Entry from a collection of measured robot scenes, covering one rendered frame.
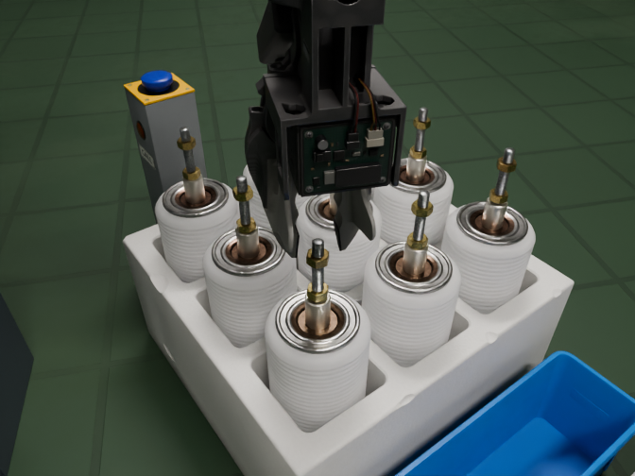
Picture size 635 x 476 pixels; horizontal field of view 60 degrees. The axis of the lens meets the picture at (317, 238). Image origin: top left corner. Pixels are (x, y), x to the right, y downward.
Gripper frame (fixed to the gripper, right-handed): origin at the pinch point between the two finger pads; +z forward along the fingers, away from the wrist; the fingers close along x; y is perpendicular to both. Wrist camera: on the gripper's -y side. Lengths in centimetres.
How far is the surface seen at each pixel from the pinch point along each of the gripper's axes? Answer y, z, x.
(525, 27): -134, 34, 103
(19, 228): -56, 35, -43
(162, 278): -16.3, 16.8, -14.6
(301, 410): 4.7, 16.5, -2.4
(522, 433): 2.5, 34.1, 25.4
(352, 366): 4.9, 11.3, 2.2
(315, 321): 1.7, 8.4, -0.4
